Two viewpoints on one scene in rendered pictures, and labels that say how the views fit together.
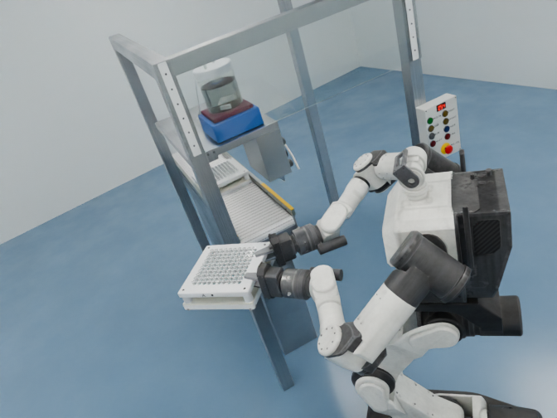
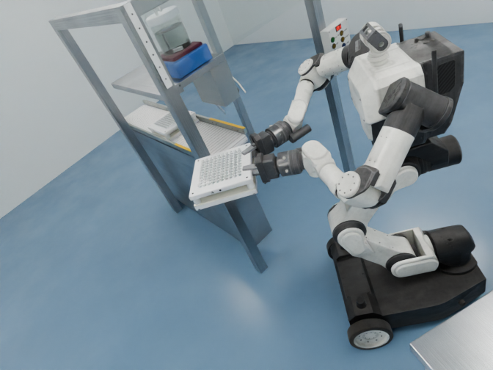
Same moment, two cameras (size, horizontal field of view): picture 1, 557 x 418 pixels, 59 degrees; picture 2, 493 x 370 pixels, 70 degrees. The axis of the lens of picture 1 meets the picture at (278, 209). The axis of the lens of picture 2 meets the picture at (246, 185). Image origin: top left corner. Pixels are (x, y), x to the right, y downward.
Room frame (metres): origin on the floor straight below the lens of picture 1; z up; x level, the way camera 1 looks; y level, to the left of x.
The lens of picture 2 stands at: (0.15, 0.37, 1.77)
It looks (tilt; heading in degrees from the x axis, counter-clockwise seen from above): 36 degrees down; 350
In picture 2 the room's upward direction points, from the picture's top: 25 degrees counter-clockwise
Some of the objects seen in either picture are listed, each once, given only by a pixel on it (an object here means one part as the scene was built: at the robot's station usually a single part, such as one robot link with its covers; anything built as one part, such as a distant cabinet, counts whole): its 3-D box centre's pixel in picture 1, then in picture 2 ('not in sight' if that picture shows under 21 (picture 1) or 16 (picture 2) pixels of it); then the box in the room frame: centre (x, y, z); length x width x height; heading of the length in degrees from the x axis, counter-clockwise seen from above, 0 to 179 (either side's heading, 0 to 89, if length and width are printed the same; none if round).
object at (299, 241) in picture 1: (290, 245); (267, 140); (1.33, 0.00, 1.03); 0.12 x 0.10 x 0.13; 97
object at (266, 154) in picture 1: (263, 148); (213, 81); (1.90, -0.02, 1.14); 0.22 x 0.11 x 0.20; 16
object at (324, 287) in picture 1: (326, 291); (318, 160); (1.05, -0.06, 1.04); 0.13 x 0.07 x 0.09; 173
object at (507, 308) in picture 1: (467, 308); (416, 153); (1.01, -0.43, 0.85); 0.28 x 0.13 x 0.18; 65
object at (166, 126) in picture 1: (211, 126); (163, 73); (2.06, 0.17, 1.25); 0.62 x 0.38 x 0.04; 16
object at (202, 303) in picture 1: (230, 279); (226, 179); (1.31, 0.22, 0.99); 0.24 x 0.24 x 0.02; 65
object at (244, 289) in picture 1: (225, 269); (221, 170); (1.31, 0.22, 1.03); 0.25 x 0.24 x 0.02; 155
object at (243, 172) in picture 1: (220, 174); (171, 120); (2.35, 0.24, 0.89); 0.25 x 0.24 x 0.02; 106
